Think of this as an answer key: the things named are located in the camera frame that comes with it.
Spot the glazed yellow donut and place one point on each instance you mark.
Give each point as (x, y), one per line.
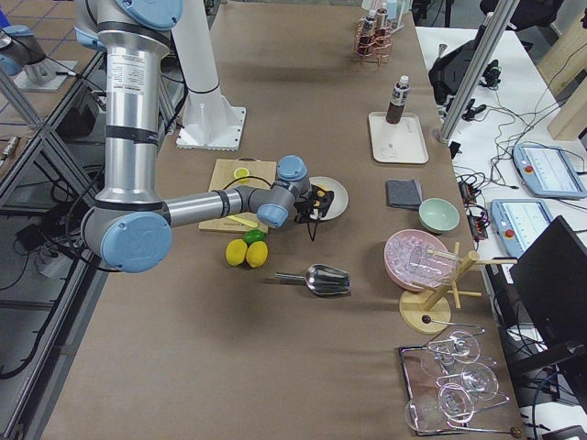
(323, 198)

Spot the yellow plastic knife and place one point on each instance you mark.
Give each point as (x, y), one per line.
(244, 221)

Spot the teach pendant near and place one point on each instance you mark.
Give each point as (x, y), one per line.
(519, 222)

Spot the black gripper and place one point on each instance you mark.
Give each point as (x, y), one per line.
(310, 203)

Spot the half lemon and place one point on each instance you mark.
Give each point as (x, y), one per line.
(241, 174)

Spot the wine glass near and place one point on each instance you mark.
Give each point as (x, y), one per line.
(459, 406)

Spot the copper wire bottle rack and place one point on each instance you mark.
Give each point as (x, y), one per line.
(380, 50)

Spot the yellow lemon far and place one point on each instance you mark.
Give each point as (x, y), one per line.
(236, 251)

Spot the tea bottle in rack upper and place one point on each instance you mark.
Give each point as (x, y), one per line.
(366, 33)

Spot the aluminium frame post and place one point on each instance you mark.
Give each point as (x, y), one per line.
(492, 35)

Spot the tea bottle in rack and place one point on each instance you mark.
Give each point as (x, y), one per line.
(366, 33)
(381, 25)

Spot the white round plate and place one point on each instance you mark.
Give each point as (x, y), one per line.
(341, 196)

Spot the teach pendant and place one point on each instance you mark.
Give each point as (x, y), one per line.
(519, 222)
(547, 172)

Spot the metal ice scoop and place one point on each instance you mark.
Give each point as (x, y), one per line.
(322, 280)

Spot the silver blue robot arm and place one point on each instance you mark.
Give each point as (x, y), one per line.
(26, 62)
(130, 225)

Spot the wine glass middle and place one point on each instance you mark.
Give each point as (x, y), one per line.
(475, 378)

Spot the grey folded cloth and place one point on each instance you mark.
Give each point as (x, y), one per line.
(405, 194)

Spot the dark tea bottle on tray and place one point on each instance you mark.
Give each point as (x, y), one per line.
(397, 101)

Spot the yellow lemon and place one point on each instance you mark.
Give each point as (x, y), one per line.
(257, 254)
(236, 251)

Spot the green lime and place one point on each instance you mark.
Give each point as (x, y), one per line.
(253, 236)

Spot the tea bottle in rack lower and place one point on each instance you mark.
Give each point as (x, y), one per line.
(381, 25)

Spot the black monitor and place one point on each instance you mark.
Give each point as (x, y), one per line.
(547, 288)

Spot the wine glass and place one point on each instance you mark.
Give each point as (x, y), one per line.
(459, 406)
(443, 353)
(475, 378)

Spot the teach pendant far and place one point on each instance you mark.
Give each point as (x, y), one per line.
(547, 172)

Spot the wooden mug tree stand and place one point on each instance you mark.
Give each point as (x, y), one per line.
(428, 312)

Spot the mirrored glass tray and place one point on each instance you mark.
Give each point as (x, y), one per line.
(418, 383)

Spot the cream rabbit tray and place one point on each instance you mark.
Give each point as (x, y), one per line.
(401, 143)

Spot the yellow lemon near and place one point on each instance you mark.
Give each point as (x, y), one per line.
(257, 254)

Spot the wine glass far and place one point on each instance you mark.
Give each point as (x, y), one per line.
(443, 353)

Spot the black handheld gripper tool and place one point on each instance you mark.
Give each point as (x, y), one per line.
(471, 111)

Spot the pink bowl with ice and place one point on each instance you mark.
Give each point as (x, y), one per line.
(415, 259)

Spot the mint green bowl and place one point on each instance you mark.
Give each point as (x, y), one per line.
(438, 215)

